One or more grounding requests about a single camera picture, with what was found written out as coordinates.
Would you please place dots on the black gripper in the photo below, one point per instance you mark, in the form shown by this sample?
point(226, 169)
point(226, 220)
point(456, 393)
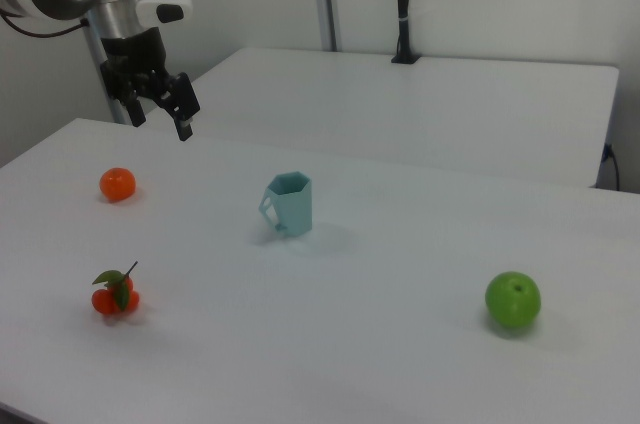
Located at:
point(132, 54)

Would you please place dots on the teal faceted mug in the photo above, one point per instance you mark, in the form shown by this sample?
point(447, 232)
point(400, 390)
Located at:
point(295, 209)

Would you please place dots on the orange tangerine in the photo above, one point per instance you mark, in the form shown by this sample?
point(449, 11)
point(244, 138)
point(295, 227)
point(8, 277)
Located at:
point(117, 185)

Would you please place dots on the small oranges with leaves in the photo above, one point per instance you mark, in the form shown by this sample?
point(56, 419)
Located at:
point(102, 300)

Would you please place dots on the white side table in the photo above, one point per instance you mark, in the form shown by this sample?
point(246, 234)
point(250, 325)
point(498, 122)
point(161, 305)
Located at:
point(400, 119)

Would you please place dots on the black pole with base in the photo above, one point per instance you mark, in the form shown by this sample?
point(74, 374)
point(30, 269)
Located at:
point(402, 4)

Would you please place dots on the green apple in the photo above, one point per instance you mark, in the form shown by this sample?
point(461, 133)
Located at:
point(512, 300)

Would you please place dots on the slanted aluminium frame post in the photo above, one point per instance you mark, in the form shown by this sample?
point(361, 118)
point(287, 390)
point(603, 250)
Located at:
point(115, 114)

